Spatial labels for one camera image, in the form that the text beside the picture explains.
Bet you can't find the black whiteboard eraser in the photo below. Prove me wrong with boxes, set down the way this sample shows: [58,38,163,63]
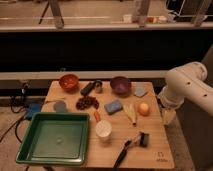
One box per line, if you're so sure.
[80,82,94,96]

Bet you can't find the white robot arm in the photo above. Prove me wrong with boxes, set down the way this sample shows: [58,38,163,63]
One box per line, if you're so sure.
[157,62,213,125]

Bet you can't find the green plastic tray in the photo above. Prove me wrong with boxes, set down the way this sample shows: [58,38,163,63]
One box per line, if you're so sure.
[16,112,90,166]

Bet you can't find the orange fruit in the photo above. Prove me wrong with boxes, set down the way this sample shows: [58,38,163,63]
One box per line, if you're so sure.
[138,103,149,116]

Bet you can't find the yellow banana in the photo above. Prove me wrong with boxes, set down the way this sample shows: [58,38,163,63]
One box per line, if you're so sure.
[123,104,137,126]

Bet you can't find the purple bowl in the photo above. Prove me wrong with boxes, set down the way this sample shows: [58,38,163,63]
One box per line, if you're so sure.
[110,76,132,96]

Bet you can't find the blue sponge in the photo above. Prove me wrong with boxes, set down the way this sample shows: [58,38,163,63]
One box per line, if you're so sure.
[104,100,123,115]

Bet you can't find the white paper cup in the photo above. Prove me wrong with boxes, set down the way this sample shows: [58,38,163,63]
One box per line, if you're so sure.
[95,120,112,141]

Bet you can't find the small metal cup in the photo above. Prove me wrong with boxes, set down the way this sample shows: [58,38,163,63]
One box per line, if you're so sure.
[94,80,103,93]

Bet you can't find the dark grape bunch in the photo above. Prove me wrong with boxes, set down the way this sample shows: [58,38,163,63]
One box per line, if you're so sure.
[76,96,99,110]

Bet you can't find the red bowl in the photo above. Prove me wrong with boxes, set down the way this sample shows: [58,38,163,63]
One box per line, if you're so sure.
[59,74,79,92]

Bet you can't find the grey round lid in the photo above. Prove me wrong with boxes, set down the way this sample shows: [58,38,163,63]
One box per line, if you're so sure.
[53,101,68,112]

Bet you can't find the blue power box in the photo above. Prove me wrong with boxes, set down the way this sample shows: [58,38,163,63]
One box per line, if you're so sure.
[25,103,42,120]

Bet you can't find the black handled brush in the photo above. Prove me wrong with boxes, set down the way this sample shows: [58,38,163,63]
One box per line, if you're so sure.
[113,132,149,168]

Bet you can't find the black cables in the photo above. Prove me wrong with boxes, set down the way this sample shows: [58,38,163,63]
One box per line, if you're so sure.
[0,82,31,144]

